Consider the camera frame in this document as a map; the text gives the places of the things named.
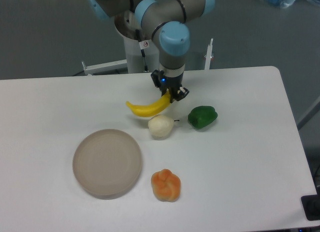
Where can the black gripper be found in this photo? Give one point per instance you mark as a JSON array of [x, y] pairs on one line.
[[173, 84]]

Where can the yellow toy banana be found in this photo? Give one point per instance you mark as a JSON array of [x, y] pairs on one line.
[[152, 109]]

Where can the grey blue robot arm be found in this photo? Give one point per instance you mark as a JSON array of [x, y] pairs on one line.
[[164, 23]]

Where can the white toy pear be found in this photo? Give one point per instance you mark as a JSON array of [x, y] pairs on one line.
[[161, 126]]

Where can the green toy bell pepper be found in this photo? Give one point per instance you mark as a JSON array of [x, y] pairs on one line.
[[202, 116]]

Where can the beige round plate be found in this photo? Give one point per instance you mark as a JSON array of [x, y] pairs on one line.
[[107, 163]]

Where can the orange knotted bread roll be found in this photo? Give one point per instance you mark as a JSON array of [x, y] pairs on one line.
[[166, 186]]

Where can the black device at table edge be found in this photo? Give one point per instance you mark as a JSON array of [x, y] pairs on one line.
[[311, 206]]

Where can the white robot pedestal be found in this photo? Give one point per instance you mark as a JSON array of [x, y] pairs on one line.
[[141, 53]]

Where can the white metal bracket right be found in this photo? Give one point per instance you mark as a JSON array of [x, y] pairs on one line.
[[209, 55]]

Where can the white metal bracket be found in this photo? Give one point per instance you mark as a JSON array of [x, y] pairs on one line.
[[104, 67], [209, 55]]

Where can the white metal bracket left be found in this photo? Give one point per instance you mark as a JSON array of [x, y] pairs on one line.
[[104, 67]]

